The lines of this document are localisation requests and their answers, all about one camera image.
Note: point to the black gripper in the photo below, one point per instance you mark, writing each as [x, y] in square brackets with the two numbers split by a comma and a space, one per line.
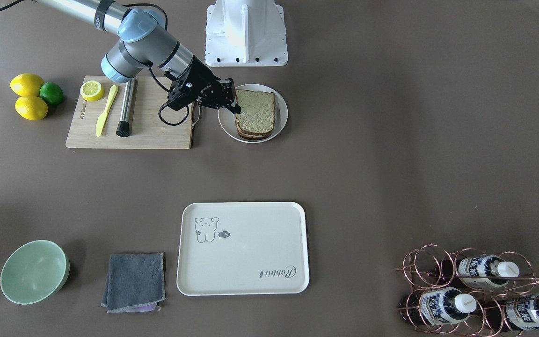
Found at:
[200, 73]

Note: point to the bread slice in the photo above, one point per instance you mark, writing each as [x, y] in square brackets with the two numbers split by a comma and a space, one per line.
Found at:
[257, 114]
[253, 135]

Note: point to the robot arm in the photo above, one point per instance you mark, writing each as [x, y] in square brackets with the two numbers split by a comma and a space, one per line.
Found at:
[143, 42]

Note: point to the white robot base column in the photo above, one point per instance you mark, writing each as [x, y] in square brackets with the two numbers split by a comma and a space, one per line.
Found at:
[242, 33]

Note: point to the cream rabbit tray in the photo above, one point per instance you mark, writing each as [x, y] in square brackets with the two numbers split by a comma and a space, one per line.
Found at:
[243, 248]

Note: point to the white round plate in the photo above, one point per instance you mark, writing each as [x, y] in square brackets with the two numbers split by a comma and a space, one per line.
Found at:
[227, 119]

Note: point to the steel muddler black tip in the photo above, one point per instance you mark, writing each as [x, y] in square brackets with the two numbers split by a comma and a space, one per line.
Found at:
[123, 127]

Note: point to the yellow plastic knife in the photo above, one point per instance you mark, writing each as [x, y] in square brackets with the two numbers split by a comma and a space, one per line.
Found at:
[102, 118]

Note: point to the wooden cutting board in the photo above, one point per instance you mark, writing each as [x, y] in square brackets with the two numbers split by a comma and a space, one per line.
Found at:
[147, 130]

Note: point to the half lemon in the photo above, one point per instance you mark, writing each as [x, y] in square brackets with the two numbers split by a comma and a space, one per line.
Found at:
[91, 91]

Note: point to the green lime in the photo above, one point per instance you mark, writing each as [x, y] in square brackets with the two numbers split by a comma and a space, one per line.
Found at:
[51, 93]

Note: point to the whole lemon lower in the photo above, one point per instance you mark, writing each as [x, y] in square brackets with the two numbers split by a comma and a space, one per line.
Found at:
[32, 108]

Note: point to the whole lemon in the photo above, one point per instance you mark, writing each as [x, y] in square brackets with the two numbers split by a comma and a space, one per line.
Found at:
[32, 108]
[26, 84]

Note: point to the grey folded cloth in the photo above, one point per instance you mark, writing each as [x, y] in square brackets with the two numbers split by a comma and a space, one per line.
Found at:
[135, 283]

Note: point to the whole lemon upper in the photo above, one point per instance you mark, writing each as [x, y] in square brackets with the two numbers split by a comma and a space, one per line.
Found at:
[26, 84]

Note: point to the green bowl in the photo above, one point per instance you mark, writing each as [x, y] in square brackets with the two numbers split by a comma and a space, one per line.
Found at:
[34, 272]

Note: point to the tea bottle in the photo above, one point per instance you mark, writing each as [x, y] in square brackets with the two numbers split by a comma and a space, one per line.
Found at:
[485, 272]
[514, 314]
[441, 306]

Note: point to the copper wire bottle rack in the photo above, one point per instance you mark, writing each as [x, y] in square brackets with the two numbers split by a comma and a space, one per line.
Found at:
[470, 293]

